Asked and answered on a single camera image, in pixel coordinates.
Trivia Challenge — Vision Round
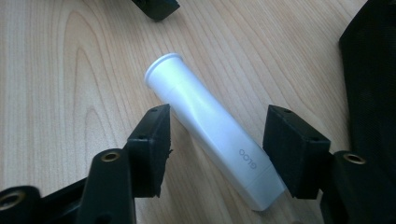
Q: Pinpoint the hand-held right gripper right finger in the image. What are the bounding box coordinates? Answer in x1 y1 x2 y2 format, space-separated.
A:
262 104 332 201

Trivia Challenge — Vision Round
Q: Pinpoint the white eraser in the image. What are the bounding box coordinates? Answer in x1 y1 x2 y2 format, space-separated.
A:
143 52 287 212

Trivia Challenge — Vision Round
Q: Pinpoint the black pencil case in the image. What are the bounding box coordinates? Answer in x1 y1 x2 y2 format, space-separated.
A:
338 0 396 224

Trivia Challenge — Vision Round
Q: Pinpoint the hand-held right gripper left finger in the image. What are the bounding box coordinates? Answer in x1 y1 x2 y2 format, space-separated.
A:
125 104 173 199

